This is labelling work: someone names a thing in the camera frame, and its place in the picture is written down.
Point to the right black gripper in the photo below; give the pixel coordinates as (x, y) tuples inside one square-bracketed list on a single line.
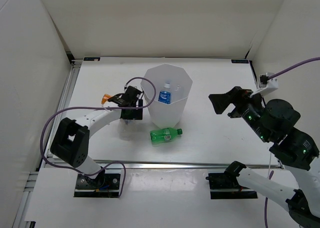
[(236, 95)]

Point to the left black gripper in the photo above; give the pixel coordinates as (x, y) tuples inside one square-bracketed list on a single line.
[(137, 114)]

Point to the orange plastic bottle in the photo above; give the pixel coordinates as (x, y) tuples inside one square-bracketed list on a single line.
[(105, 99)]

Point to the blue label Pocari bottle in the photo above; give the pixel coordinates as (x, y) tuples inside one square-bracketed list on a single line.
[(165, 94)]

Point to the green plastic bottle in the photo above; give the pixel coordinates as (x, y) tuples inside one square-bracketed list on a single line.
[(165, 135)]

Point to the clear bottle white label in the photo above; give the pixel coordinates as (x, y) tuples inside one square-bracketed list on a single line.
[(128, 124)]

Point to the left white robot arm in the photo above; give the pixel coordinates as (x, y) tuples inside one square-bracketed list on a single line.
[(71, 141)]

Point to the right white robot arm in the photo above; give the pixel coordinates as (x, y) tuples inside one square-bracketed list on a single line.
[(296, 150)]

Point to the white octagonal plastic bin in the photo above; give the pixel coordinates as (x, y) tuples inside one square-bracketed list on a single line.
[(166, 115)]

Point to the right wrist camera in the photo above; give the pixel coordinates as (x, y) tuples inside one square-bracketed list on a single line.
[(266, 85)]

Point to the aluminium front rail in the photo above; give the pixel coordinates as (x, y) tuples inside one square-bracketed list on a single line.
[(172, 165)]

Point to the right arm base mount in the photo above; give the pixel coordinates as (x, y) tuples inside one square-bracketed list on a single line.
[(223, 188)]

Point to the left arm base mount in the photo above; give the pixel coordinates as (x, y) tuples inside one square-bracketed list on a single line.
[(106, 186)]

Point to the left aluminium frame rail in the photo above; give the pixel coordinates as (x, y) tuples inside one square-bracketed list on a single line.
[(31, 177)]

